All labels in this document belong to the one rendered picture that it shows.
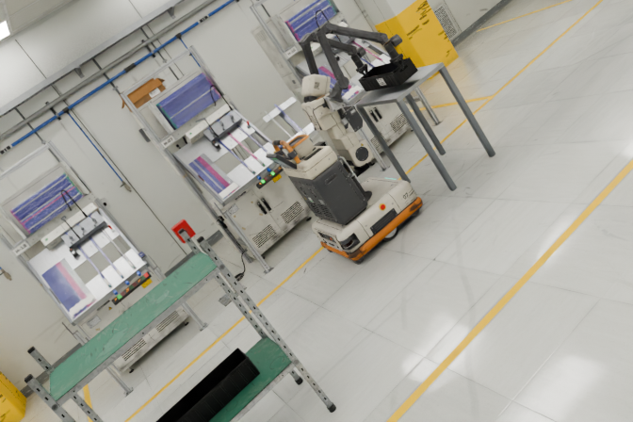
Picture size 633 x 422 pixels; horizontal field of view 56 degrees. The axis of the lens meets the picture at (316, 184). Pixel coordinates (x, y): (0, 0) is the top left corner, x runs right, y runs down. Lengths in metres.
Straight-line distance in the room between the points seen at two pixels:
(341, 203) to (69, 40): 3.85
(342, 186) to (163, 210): 3.20
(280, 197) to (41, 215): 1.99
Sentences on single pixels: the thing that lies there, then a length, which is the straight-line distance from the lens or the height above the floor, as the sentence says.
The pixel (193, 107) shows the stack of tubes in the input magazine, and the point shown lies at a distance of 5.39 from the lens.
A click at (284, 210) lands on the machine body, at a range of 5.47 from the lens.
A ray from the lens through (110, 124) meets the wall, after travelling 6.78.
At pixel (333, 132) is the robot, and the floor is 0.82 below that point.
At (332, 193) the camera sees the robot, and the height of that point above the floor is 0.54.
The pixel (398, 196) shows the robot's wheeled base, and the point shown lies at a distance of 4.20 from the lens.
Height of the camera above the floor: 1.70
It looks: 15 degrees down
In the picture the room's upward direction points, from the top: 35 degrees counter-clockwise
